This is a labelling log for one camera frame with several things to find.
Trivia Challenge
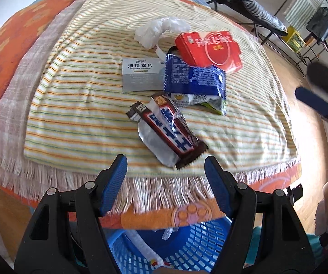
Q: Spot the black metal drying rack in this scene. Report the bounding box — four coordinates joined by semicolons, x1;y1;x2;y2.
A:
261;0;328;77

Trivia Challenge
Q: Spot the blue plastic basket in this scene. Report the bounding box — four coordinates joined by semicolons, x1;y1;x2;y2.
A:
104;215;256;274

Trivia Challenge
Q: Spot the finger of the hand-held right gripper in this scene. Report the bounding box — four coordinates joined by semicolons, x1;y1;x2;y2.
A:
307;62;328;107
295;87;328;132

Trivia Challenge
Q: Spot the crumpled white plastic bag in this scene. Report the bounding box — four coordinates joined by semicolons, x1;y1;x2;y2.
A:
134;17;191;49

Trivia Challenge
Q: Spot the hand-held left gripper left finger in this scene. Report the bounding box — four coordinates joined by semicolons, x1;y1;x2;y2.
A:
18;154;129;274

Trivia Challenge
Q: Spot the green white striped towel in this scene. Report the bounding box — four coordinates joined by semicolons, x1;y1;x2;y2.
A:
284;0;321;30

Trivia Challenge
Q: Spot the red cardboard box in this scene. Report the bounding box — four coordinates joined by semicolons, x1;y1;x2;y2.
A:
175;31;243;73

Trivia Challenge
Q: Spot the dark hanging garment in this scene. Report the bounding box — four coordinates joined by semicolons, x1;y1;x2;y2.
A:
305;7;328;46

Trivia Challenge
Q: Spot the striped towel cloth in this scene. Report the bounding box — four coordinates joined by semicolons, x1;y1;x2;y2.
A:
0;1;299;214

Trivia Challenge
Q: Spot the opened silver-lined brown wrapper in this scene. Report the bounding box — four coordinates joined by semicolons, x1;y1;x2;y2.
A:
126;101;179;168

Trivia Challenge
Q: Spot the black white striped garment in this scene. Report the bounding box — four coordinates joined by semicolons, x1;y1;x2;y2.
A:
230;0;287;33

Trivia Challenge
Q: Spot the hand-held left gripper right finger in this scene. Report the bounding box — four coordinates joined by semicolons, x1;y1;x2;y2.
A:
204;155;316;274

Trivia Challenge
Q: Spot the yellow plastic crate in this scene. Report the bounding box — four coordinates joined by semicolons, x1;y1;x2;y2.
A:
285;26;306;52

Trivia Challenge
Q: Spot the blue snack packet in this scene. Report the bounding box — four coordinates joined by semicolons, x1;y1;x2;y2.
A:
163;53;227;116

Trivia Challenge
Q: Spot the small black device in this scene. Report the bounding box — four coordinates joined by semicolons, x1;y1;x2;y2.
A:
288;184;304;204

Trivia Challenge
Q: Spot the white wrapper scrap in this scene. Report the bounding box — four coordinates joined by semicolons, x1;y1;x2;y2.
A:
125;227;179;267

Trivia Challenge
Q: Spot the teal cloth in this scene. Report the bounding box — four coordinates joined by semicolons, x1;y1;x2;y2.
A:
250;225;324;264

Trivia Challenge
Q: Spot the grey alcohol pad box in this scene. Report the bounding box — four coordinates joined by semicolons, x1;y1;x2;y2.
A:
122;58;166;93

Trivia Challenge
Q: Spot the brown chocolate bar wrapper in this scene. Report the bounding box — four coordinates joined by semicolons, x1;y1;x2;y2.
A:
148;94;209;169

